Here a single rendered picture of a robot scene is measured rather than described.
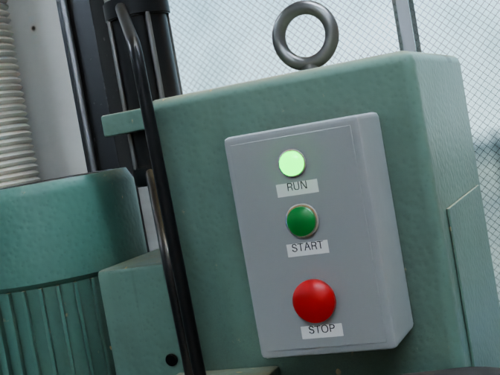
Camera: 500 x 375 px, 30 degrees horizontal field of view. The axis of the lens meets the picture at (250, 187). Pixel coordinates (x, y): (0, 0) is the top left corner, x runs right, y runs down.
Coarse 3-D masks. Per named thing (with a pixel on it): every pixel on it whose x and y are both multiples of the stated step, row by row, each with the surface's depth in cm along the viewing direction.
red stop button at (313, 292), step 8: (312, 280) 63; (320, 280) 63; (296, 288) 64; (304, 288) 63; (312, 288) 63; (320, 288) 63; (328, 288) 63; (296, 296) 64; (304, 296) 63; (312, 296) 63; (320, 296) 63; (328, 296) 63; (296, 304) 64; (304, 304) 63; (312, 304) 63; (320, 304) 63; (328, 304) 63; (304, 312) 63; (312, 312) 63; (320, 312) 63; (328, 312) 63; (304, 320) 64; (312, 320) 63; (320, 320) 63
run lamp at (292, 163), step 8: (288, 152) 63; (296, 152) 63; (280, 160) 63; (288, 160) 63; (296, 160) 63; (304, 160) 63; (280, 168) 64; (288, 168) 63; (296, 168) 63; (304, 168) 63; (288, 176) 64; (296, 176) 63
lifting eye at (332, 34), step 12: (288, 12) 80; (300, 12) 80; (312, 12) 79; (324, 12) 79; (276, 24) 80; (288, 24) 80; (324, 24) 79; (336, 24) 79; (276, 36) 80; (336, 36) 79; (276, 48) 81; (288, 48) 81; (324, 48) 79; (288, 60) 80; (300, 60) 80; (312, 60) 79; (324, 60) 79
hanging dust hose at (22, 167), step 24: (0, 0) 230; (0, 24) 228; (0, 48) 229; (0, 72) 227; (0, 96) 227; (0, 120) 227; (24, 120) 231; (0, 144) 227; (24, 144) 231; (0, 168) 228; (24, 168) 229
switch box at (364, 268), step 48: (240, 144) 65; (288, 144) 64; (336, 144) 62; (240, 192) 65; (336, 192) 63; (384, 192) 65; (288, 240) 64; (336, 240) 63; (384, 240) 63; (288, 288) 65; (336, 288) 64; (384, 288) 62; (288, 336) 65; (336, 336) 64; (384, 336) 63
